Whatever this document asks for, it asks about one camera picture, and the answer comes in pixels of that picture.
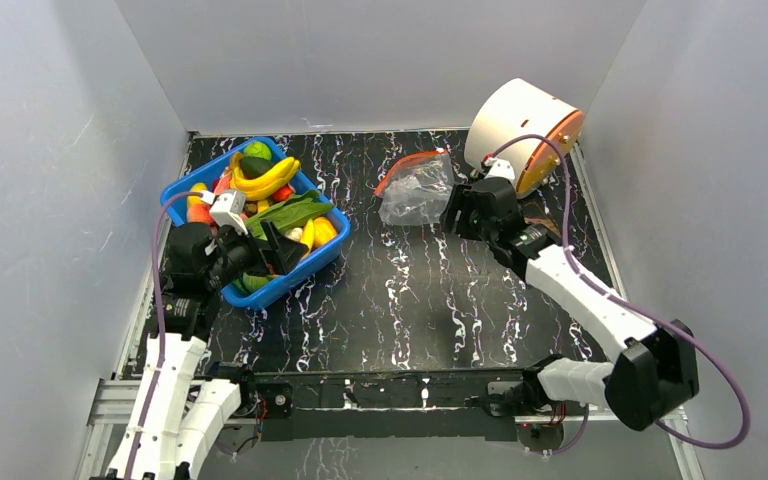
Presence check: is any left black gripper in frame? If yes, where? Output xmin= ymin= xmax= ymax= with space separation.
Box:
xmin=205 ymin=219 xmax=308 ymax=289

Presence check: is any yellow bell pepper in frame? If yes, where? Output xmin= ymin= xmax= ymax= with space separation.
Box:
xmin=313 ymin=216 xmax=338 ymax=249

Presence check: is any green leaf vegetable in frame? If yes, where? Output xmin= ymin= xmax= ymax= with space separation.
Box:
xmin=245 ymin=190 xmax=334 ymax=239

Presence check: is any clear zip top bag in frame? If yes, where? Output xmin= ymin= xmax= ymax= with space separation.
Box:
xmin=374 ymin=148 xmax=455 ymax=226

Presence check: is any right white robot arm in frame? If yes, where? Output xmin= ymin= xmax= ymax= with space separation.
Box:
xmin=441 ymin=178 xmax=699 ymax=431

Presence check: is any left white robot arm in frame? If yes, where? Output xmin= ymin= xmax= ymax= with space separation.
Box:
xmin=101 ymin=221 xmax=310 ymax=479

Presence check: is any dark book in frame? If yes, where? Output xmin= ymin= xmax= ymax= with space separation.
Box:
xmin=524 ymin=216 xmax=561 ymax=241

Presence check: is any blue plastic basket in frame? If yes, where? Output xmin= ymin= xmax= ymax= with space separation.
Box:
xmin=159 ymin=136 xmax=352 ymax=311

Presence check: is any yellow banana bunch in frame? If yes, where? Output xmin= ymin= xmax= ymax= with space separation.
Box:
xmin=229 ymin=153 xmax=301 ymax=201

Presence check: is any white cylindrical container orange lid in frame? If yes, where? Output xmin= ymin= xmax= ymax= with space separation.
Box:
xmin=464 ymin=78 xmax=585 ymax=198

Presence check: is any orange peach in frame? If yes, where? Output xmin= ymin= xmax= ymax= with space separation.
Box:
xmin=186 ymin=202 xmax=216 ymax=227

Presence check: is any green avocado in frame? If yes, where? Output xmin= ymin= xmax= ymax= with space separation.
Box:
xmin=240 ymin=156 xmax=275 ymax=179

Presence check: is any yellow lemon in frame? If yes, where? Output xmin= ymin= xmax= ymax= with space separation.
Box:
xmin=186 ymin=182 xmax=208 ymax=208

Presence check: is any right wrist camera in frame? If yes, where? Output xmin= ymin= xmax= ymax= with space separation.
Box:
xmin=483 ymin=157 xmax=517 ymax=184

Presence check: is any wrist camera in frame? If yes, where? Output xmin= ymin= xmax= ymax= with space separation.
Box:
xmin=483 ymin=157 xmax=517 ymax=184
xmin=209 ymin=189 xmax=248 ymax=234

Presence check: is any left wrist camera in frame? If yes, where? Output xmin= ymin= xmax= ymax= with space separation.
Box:
xmin=209 ymin=189 xmax=248 ymax=234

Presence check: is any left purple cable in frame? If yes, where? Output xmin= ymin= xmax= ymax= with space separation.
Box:
xmin=122 ymin=190 xmax=216 ymax=480

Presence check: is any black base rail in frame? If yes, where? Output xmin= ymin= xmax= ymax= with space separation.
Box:
xmin=226 ymin=367 xmax=570 ymax=442

